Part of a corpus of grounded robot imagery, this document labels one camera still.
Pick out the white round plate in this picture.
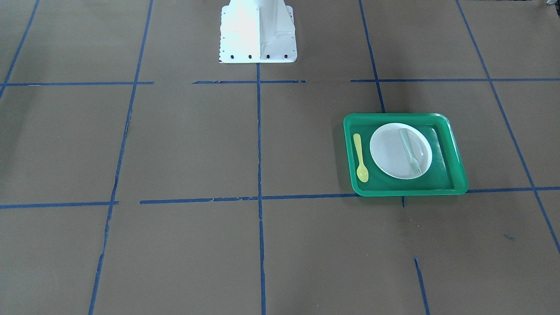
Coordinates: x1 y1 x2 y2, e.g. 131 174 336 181
370 123 433 180

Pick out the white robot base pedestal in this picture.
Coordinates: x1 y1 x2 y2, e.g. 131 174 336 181
219 0 298 64

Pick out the green plastic tray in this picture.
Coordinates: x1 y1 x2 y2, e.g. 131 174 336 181
343 113 469 197

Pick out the translucent plastic fork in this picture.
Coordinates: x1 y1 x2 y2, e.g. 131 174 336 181
399 128 422 177

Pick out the yellow plastic spoon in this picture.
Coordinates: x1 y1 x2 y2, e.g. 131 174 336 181
352 133 369 183

